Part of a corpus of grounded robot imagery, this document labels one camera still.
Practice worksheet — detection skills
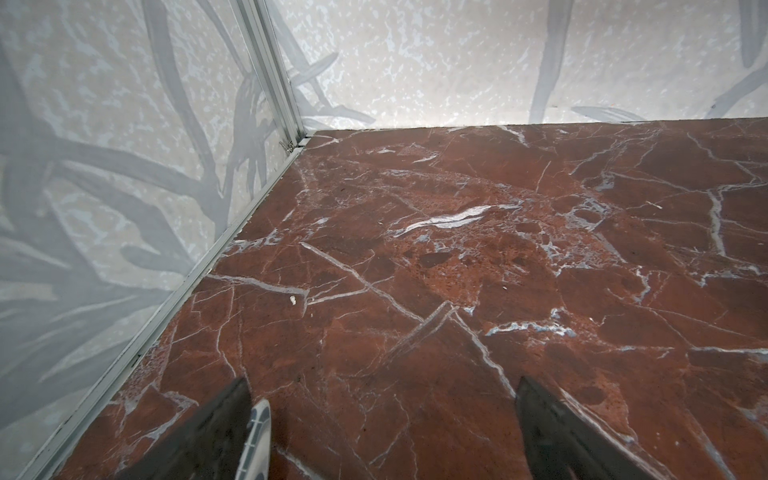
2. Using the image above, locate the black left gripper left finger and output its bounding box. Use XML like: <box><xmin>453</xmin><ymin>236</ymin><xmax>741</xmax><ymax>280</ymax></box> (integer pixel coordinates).
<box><xmin>116</xmin><ymin>378</ymin><xmax>252</xmax><ymax>479</ymax></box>

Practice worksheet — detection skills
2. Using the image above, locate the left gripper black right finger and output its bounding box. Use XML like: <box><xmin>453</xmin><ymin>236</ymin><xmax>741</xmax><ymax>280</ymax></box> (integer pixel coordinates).
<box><xmin>515</xmin><ymin>376</ymin><xmax>652</xmax><ymax>479</ymax></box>

